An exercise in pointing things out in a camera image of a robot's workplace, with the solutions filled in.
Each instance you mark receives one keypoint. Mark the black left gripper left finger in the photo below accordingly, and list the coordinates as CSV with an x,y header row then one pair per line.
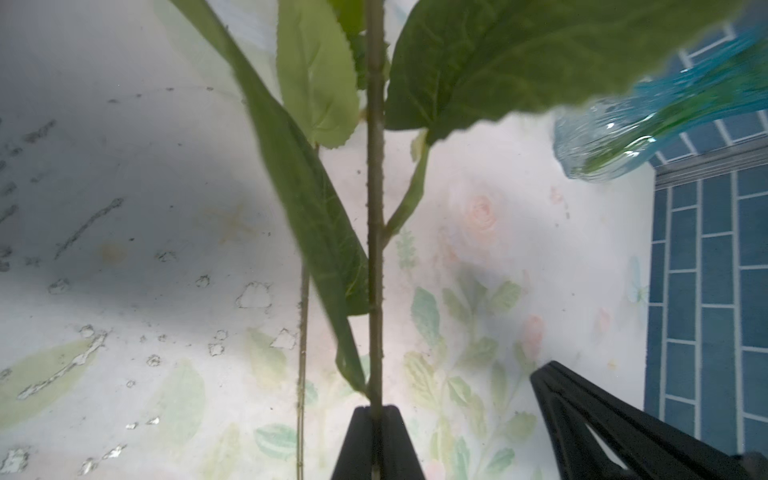
x,y
355,458

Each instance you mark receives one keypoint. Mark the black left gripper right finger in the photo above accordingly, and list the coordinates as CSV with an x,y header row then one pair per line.
x,y
399,460

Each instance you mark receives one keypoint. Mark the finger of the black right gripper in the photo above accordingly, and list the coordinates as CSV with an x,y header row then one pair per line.
x,y
595,435

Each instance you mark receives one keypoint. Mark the yellow sunflower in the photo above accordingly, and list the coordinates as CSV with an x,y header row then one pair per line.
x,y
302,368
455,63

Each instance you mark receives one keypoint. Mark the blue glass vase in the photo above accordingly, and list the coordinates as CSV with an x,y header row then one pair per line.
x,y
613,136

